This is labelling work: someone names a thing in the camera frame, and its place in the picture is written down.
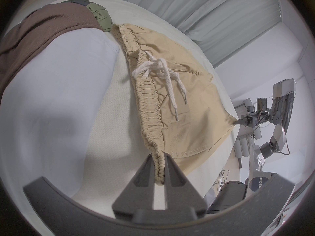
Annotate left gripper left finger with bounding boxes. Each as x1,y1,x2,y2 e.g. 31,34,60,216
112,153,156,218

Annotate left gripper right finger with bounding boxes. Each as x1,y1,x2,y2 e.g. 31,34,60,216
164,153,207,217

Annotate tan shorts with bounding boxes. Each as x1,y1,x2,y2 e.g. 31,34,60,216
111,22,238,186

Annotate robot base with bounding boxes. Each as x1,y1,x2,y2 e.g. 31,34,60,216
205,129,296,214

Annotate bed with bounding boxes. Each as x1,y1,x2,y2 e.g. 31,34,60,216
15,0,243,212

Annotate grey-green curtain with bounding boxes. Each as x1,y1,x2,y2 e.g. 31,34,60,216
81,0,283,69

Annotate white garment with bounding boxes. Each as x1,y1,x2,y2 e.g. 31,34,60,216
0,28,121,198

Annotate olive green garment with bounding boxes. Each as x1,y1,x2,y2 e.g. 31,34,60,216
86,3,114,32

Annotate brown garment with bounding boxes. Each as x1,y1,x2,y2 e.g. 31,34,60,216
0,3,104,95

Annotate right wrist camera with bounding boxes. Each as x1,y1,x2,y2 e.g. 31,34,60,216
243,98,255,114

